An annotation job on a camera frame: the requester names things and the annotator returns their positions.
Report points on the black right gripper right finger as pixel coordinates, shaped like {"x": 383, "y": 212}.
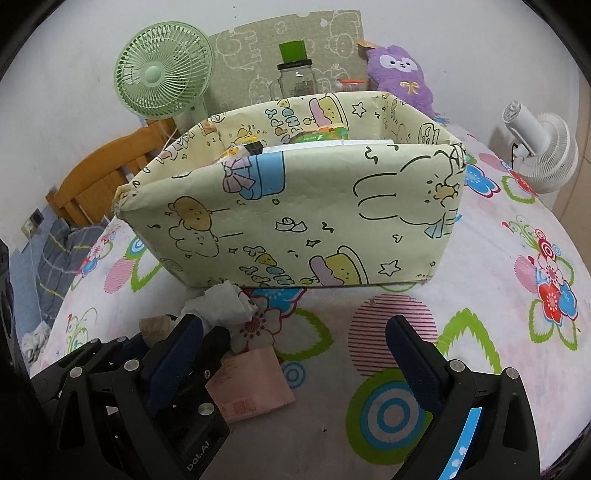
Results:
{"x": 482, "y": 426}

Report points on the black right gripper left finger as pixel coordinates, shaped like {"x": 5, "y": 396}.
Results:
{"x": 149, "y": 419}

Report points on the white tissue brown pack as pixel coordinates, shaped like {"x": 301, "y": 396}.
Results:
{"x": 224, "y": 305}

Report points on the cartoon printed storage box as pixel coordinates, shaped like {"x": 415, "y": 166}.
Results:
{"x": 326, "y": 217}

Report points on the pink tissue pack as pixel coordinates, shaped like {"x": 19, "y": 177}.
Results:
{"x": 249, "y": 385}

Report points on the grey plaid blanket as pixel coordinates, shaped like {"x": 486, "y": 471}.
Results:
{"x": 61, "y": 257}

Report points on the floral tablecloth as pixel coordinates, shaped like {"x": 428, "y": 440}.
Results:
{"x": 511, "y": 290}

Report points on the wooden chair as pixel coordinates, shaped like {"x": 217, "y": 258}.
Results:
{"x": 85, "y": 196}

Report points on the yellow cartoon pouch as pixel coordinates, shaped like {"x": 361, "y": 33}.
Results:
{"x": 243, "y": 146}

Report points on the white standing fan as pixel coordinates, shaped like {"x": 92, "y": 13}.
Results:
{"x": 547, "y": 148}

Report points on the green desk fan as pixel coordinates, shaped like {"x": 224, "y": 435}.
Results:
{"x": 164, "y": 71}

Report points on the cartoon printed cardboard backboard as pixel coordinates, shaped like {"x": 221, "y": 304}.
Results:
{"x": 247, "y": 58}

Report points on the purple plush toy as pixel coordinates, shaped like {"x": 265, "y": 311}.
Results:
{"x": 392, "y": 69}

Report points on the glass mason jar mug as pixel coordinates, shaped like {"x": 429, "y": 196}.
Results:
{"x": 297, "y": 79}

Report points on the cotton swab container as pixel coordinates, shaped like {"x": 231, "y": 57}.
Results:
{"x": 350, "y": 85}

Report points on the green cup on jar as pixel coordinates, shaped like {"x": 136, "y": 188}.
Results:
{"x": 293, "y": 51}

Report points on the wall socket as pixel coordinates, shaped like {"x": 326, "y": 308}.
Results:
{"x": 31, "y": 225}

